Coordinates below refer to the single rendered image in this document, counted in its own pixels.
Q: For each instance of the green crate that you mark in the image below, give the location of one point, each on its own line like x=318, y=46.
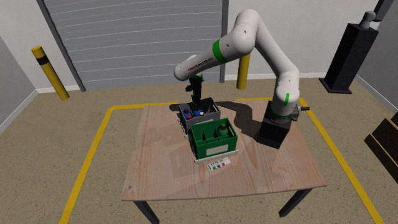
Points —
x=207, y=143

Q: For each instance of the white paper pick list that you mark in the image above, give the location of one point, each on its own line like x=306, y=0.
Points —
x=219, y=163

